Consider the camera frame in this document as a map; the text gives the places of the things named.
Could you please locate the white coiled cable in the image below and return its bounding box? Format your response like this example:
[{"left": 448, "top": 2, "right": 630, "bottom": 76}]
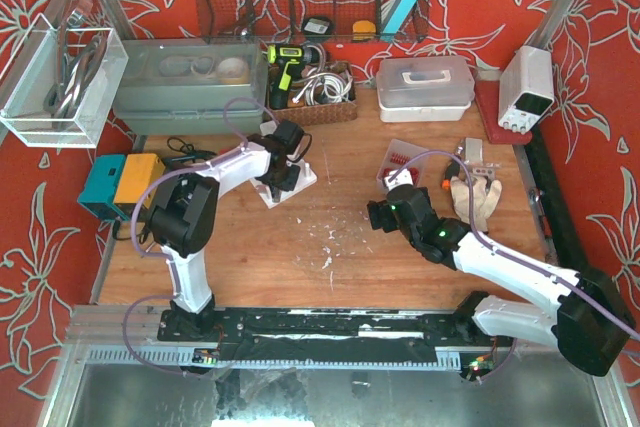
[{"left": 312, "top": 72, "right": 354, "bottom": 106}]

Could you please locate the translucent plastic spring bin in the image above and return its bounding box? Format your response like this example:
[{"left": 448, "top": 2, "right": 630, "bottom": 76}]
[{"left": 376, "top": 139, "right": 427, "bottom": 193}]

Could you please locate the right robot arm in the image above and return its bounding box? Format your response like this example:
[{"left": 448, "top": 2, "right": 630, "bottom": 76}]
[{"left": 367, "top": 184, "right": 635, "bottom": 377}]

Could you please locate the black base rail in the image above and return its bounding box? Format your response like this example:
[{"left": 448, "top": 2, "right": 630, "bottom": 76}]
[{"left": 157, "top": 307, "right": 513, "bottom": 372}]

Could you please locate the teal box device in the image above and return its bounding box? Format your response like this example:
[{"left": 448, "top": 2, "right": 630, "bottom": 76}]
[{"left": 77, "top": 154, "right": 126, "bottom": 221}]

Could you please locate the red book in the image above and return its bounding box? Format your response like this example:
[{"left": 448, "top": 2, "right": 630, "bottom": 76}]
[{"left": 474, "top": 80, "right": 532, "bottom": 146}]

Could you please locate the white peg fixture base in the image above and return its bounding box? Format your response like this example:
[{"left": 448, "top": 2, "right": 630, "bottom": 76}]
[{"left": 250, "top": 160, "right": 317, "bottom": 209}]

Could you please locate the white clear-lid storage box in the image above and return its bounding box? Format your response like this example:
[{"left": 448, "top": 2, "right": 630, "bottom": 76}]
[{"left": 376, "top": 55, "right": 475, "bottom": 123}]

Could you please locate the flexible metal hose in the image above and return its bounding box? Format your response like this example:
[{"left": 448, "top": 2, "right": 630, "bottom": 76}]
[{"left": 294, "top": 46, "right": 334, "bottom": 106}]

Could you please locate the white work glove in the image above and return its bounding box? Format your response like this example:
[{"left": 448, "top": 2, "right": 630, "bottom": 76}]
[{"left": 450, "top": 176, "right": 503, "bottom": 233}]

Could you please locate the blue white tool in basket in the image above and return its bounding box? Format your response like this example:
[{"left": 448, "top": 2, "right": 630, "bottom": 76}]
[{"left": 380, "top": 0, "right": 418, "bottom": 41}]

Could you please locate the red spring far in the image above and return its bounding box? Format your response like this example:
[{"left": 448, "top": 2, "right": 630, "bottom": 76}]
[{"left": 389, "top": 152, "right": 409, "bottom": 169}]

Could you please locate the grey plastic toolbox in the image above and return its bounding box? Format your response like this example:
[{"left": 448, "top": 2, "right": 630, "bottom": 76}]
[{"left": 113, "top": 39, "right": 268, "bottom": 136}]

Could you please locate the clear acrylic wall bin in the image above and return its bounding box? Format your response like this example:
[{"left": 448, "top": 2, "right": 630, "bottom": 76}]
[{"left": 1, "top": 15, "right": 128, "bottom": 149}]

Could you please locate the black wire wall basket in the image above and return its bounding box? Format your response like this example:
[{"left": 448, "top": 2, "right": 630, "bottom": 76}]
[{"left": 195, "top": 0, "right": 432, "bottom": 46}]

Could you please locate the green black cordless drill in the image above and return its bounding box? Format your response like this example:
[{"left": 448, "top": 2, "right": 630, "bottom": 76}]
[{"left": 267, "top": 43, "right": 324, "bottom": 110}]

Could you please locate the yellow tape measure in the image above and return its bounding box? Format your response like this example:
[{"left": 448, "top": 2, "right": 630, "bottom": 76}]
[{"left": 352, "top": 20, "right": 376, "bottom": 42}]

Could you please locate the white bench power supply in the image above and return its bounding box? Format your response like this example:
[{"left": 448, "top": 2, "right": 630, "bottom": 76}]
[{"left": 497, "top": 46, "right": 554, "bottom": 134}]

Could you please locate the black power cable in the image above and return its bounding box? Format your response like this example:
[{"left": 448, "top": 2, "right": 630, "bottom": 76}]
[{"left": 112, "top": 135, "right": 219, "bottom": 243}]

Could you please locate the yellow box device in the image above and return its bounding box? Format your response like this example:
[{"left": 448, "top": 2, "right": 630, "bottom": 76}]
[{"left": 114, "top": 153, "right": 165, "bottom": 220}]

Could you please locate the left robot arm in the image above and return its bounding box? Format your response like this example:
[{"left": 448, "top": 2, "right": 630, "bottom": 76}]
[{"left": 146, "top": 120, "right": 317, "bottom": 315}]

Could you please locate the woven wicker basket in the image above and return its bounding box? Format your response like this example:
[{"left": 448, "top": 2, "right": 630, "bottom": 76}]
[{"left": 268, "top": 86, "right": 358, "bottom": 127}]

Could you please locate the small grey metal box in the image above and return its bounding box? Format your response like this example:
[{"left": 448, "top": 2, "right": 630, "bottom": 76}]
[{"left": 463, "top": 137, "right": 484, "bottom": 165}]

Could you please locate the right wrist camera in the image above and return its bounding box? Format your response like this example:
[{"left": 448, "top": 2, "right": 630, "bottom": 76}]
[{"left": 383, "top": 169, "right": 414, "bottom": 192}]

